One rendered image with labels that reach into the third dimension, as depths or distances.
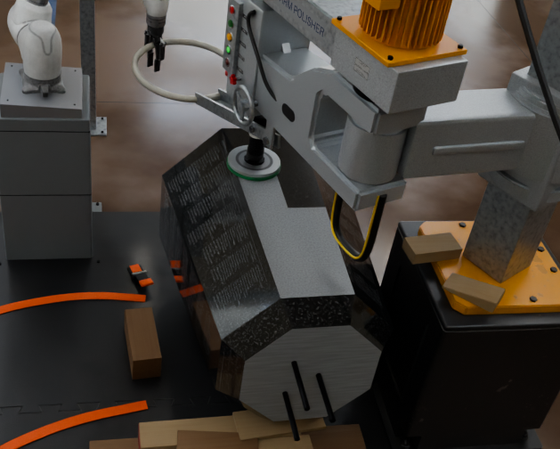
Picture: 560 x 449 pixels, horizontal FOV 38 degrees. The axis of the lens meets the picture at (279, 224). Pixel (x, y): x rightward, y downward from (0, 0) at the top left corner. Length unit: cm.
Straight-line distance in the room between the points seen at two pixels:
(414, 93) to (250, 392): 122
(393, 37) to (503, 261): 110
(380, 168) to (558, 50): 66
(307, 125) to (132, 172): 212
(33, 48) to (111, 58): 226
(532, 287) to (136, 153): 254
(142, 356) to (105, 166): 157
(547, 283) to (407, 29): 131
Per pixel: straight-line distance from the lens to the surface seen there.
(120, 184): 452
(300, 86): 265
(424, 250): 304
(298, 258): 284
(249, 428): 313
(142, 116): 512
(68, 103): 357
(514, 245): 298
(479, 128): 258
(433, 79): 229
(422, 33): 226
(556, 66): 269
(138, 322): 354
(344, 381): 295
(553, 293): 315
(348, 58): 236
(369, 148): 244
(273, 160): 326
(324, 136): 267
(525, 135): 270
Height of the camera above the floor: 268
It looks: 38 degrees down
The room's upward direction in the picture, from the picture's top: 9 degrees clockwise
